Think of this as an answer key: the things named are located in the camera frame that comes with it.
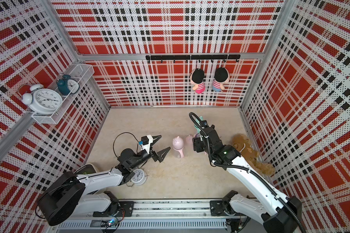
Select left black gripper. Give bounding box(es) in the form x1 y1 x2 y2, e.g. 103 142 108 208
130 135 170 170

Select pink bottle cap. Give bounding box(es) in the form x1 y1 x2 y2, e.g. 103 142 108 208
185 135 193 146
172 136 184 150

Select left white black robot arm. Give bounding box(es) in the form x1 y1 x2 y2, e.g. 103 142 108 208
35 135 171 226

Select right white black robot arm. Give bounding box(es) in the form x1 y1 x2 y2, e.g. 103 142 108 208
189 113 306 233

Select brown plush toy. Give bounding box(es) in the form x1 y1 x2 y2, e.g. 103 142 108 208
232 134 275 176

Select small white alarm clock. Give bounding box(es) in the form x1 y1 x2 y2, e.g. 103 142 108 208
131 169 147 186

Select plush doll pink pants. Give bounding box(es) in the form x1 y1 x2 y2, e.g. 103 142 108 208
190 69 205 94

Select plush doll blue pants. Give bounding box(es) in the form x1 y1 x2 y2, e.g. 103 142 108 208
212 68 230 92

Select teal alarm clock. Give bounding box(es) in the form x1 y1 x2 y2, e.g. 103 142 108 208
56 74 80 96

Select large white alarm clock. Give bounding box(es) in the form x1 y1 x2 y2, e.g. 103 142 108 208
22 83 63 115

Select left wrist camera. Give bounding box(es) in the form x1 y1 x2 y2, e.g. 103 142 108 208
139 135 153 154

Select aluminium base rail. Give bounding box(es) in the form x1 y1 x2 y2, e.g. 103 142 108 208
51 198 292 231

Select black hook rail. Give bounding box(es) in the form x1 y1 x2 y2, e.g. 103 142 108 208
145 54 241 62

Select white wire shelf basket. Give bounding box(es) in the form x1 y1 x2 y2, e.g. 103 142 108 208
31 64 94 124

